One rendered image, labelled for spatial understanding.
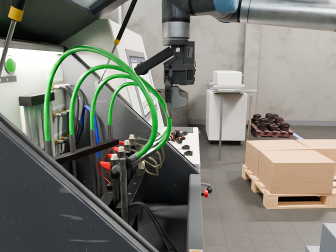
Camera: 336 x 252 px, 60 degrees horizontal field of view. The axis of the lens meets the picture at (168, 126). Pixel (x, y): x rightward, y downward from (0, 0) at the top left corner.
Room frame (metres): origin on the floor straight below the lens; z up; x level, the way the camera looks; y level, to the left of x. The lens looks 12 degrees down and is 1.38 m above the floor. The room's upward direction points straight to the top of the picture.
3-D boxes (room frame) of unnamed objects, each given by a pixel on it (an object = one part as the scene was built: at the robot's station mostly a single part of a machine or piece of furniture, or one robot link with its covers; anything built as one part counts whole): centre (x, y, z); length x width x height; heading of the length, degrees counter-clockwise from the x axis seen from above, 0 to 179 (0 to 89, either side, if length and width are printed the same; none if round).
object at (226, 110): (5.24, -1.04, 0.63); 2.56 x 0.64 x 1.25; 176
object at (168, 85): (0.79, 0.00, 1.32); 0.05 x 0.02 x 0.09; 175
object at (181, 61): (0.81, -0.03, 1.38); 0.09 x 0.08 x 0.12; 85
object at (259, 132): (5.90, -2.09, 0.19); 1.10 x 0.72 x 0.37; 176
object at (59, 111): (1.08, 0.40, 1.20); 0.13 x 0.03 x 0.31; 175
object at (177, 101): (0.79, -0.02, 1.28); 0.06 x 0.03 x 0.09; 85
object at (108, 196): (0.93, 0.15, 0.91); 0.34 x 0.10 x 0.15; 175
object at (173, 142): (1.50, -0.05, 0.96); 0.70 x 0.22 x 0.03; 175
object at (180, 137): (1.53, -0.05, 1.01); 0.23 x 0.11 x 0.06; 175
